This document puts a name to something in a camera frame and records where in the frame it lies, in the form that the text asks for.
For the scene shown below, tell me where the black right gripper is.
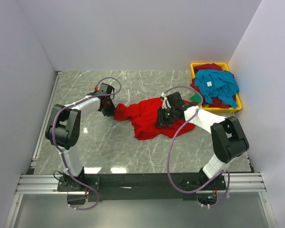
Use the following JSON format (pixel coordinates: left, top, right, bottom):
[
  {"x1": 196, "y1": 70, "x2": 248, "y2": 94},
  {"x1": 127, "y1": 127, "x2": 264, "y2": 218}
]
[{"x1": 154, "y1": 106, "x2": 176, "y2": 129}]

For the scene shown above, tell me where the bright red t shirt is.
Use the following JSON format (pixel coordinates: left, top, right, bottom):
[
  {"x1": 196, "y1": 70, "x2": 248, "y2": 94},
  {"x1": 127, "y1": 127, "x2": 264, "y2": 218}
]
[{"x1": 114, "y1": 98, "x2": 184, "y2": 141}]

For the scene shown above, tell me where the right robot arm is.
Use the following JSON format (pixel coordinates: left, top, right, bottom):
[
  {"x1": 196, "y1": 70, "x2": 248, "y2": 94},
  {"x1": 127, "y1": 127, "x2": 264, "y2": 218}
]
[{"x1": 155, "y1": 92, "x2": 249, "y2": 190}]

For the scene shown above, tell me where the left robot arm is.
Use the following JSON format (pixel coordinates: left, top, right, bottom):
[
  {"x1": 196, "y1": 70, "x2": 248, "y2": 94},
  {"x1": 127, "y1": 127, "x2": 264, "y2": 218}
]
[{"x1": 45, "y1": 83, "x2": 116, "y2": 191}]

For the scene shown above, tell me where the green shirt in bin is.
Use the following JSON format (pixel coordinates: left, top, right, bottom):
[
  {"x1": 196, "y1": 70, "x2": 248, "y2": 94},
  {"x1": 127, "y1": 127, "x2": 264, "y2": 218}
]
[{"x1": 190, "y1": 94, "x2": 201, "y2": 103}]

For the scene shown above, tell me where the dark red shirt in bin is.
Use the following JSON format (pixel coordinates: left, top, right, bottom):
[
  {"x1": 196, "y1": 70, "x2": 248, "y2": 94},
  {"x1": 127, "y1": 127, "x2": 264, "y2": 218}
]
[{"x1": 190, "y1": 63, "x2": 239, "y2": 109}]

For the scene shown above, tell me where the blue t shirt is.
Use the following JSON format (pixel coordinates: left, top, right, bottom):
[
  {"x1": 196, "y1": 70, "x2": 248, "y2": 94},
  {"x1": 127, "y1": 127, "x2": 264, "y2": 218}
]
[{"x1": 194, "y1": 69, "x2": 239, "y2": 108}]

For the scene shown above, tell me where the black base beam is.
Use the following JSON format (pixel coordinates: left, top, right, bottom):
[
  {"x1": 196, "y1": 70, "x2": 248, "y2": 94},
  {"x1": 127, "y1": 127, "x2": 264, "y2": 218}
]
[{"x1": 57, "y1": 172, "x2": 230, "y2": 205}]

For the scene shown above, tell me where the yellow plastic bin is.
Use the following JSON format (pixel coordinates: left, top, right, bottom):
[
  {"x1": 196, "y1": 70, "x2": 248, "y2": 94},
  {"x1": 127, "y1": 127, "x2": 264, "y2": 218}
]
[{"x1": 190, "y1": 62, "x2": 242, "y2": 113}]

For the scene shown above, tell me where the aluminium side rail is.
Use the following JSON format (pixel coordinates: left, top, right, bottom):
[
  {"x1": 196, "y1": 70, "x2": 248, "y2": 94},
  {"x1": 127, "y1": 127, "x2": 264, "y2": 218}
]
[{"x1": 26, "y1": 71, "x2": 62, "y2": 175}]

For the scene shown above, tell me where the aluminium front rail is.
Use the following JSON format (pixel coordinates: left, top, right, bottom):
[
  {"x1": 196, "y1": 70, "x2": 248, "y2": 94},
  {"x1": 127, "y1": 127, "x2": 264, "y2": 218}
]
[{"x1": 15, "y1": 173, "x2": 266, "y2": 195}]

